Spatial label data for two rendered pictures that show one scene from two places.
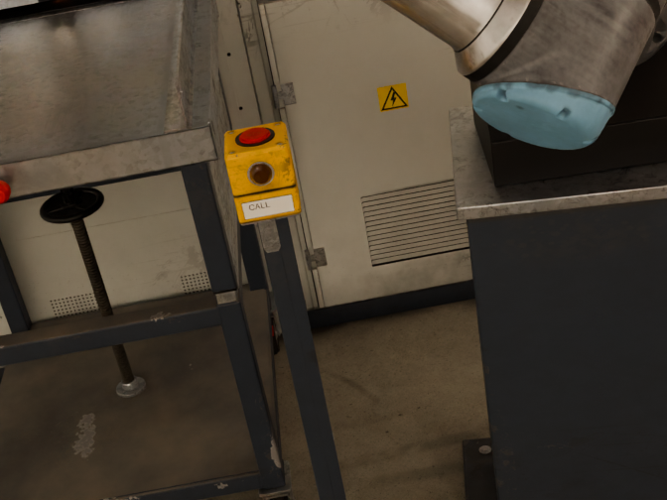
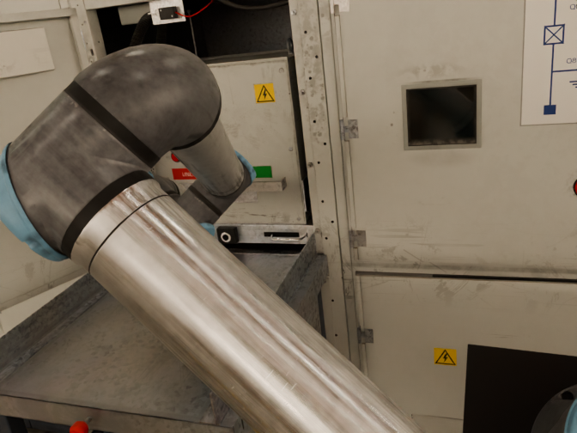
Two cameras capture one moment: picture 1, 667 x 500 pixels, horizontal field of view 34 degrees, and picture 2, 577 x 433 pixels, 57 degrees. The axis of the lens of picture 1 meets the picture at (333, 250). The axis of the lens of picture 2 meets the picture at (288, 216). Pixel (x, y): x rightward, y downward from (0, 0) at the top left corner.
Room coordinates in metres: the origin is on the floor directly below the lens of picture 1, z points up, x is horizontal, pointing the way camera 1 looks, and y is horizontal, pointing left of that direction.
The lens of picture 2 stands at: (0.78, -0.25, 1.50)
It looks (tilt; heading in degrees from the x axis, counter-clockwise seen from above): 21 degrees down; 20
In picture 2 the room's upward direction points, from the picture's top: 7 degrees counter-clockwise
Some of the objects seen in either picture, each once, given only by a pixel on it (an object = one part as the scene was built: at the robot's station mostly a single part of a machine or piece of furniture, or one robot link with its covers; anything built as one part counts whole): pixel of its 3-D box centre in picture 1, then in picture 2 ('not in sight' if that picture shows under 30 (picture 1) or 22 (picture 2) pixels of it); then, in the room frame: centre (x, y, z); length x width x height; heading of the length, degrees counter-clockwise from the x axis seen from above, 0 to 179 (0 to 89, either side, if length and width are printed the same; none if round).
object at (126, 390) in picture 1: (129, 383); not in sight; (1.77, 0.45, 0.18); 0.06 x 0.06 x 0.02
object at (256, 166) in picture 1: (260, 176); not in sight; (1.20, 0.07, 0.87); 0.03 x 0.01 x 0.03; 90
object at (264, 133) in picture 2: not in sight; (216, 152); (2.15, 0.45, 1.15); 0.48 x 0.01 x 0.48; 90
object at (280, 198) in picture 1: (262, 172); not in sight; (1.24, 0.07, 0.85); 0.08 x 0.08 x 0.10; 0
